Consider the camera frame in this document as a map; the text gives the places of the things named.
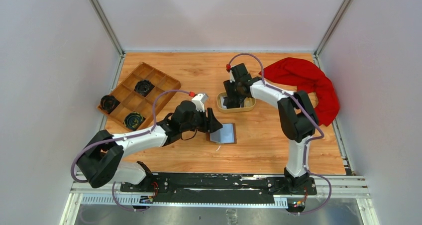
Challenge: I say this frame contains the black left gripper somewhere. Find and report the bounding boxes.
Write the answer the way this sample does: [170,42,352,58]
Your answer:
[181,106,222,133]

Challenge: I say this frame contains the beige oval tray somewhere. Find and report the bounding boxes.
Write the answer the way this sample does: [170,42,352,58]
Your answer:
[216,92,256,113]

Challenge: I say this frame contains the brown leather card holder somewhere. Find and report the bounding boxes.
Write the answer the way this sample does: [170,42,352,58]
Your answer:
[206,123,237,145]

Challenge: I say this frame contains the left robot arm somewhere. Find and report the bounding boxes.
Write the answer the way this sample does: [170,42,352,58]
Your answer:
[71,101,223,192]

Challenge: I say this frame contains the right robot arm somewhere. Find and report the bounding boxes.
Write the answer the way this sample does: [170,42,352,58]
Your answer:
[223,63,318,194]

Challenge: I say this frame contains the red cloth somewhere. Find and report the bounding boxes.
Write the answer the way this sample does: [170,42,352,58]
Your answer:
[264,57,340,126]

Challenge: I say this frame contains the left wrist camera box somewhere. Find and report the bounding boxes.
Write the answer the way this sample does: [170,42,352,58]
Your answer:
[191,93,209,112]

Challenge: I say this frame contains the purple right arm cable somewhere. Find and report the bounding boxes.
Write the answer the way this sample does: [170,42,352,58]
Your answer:
[227,53,332,216]

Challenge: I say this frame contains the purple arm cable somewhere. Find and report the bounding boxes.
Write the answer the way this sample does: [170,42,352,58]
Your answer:
[71,89,196,213]
[227,53,332,216]

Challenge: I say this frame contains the black coiled cable roll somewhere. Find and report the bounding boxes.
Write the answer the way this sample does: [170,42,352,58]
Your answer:
[100,95,120,114]
[123,112,146,132]
[134,80,155,97]

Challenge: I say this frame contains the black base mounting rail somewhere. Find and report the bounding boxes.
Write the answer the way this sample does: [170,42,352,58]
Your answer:
[120,173,317,205]

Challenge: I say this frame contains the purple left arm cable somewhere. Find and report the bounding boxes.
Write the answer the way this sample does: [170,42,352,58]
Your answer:
[71,89,196,213]

